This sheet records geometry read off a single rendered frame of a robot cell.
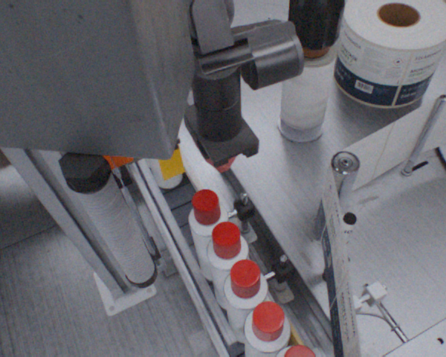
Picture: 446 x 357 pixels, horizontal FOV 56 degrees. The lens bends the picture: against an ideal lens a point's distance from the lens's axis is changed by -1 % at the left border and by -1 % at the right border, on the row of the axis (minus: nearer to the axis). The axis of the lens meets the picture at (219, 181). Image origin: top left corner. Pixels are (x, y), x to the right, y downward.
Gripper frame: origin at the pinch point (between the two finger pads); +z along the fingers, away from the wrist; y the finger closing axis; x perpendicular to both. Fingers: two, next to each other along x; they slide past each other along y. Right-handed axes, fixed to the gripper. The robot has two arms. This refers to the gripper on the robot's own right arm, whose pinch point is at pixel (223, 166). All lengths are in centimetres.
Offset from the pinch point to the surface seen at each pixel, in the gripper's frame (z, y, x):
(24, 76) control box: -34.4, -12.1, 16.9
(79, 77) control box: -34.5, -14.0, 14.0
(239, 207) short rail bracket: 9.5, -2.1, -1.4
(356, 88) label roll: 10.4, 11.6, -34.8
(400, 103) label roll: 12.3, 5.5, -41.4
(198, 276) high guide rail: 5.3, -11.5, 9.9
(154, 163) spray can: 5.7, 10.0, 8.0
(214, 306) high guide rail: 5.2, -16.3, 9.8
